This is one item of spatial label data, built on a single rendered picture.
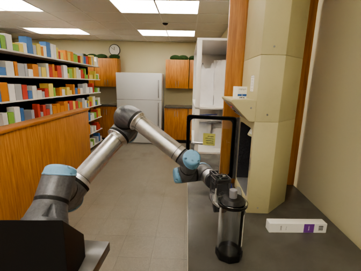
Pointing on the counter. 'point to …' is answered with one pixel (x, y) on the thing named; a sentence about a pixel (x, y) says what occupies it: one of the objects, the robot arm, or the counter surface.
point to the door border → (231, 136)
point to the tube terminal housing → (271, 128)
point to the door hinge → (236, 148)
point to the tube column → (276, 28)
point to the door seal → (219, 119)
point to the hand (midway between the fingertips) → (231, 206)
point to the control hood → (243, 107)
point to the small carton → (239, 92)
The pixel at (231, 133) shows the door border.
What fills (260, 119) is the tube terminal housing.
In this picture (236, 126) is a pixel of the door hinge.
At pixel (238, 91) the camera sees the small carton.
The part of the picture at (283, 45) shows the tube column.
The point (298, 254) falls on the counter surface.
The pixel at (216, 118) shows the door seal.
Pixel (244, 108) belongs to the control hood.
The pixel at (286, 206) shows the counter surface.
